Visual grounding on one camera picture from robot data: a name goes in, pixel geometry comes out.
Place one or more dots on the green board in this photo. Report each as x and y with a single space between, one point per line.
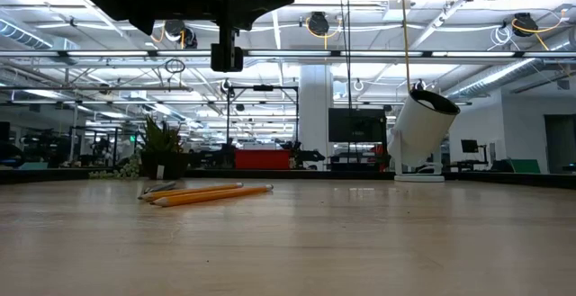
525 166

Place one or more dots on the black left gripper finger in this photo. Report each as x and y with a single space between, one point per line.
261 10

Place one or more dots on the yellow pencil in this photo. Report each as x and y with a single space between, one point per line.
193 190
211 195

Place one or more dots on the black pen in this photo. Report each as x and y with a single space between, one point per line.
158 187

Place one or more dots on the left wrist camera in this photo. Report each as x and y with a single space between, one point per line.
227 57

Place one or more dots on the black wall monitor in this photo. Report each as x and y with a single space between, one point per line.
357 125

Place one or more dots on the small black monitor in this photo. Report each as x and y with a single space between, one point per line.
470 146

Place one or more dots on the potted succulent plant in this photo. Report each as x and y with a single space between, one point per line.
164 165

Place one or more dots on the black table frame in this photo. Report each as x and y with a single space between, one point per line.
292 173

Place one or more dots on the red cabinet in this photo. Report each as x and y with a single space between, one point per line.
263 158

